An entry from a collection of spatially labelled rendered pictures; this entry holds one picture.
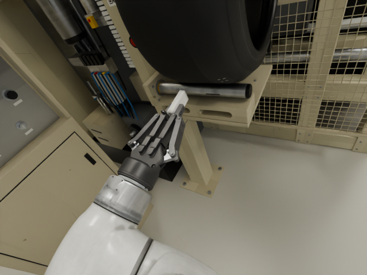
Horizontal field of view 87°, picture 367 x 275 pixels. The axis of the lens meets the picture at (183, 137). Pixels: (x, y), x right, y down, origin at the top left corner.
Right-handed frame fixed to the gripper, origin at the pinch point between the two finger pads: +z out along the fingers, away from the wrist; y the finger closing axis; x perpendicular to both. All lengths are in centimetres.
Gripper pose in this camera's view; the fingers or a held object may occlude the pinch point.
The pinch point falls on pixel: (178, 105)
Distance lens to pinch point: 45.9
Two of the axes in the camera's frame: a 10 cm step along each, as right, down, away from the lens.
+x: 3.4, 5.6, 7.5
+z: 4.1, -8.1, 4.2
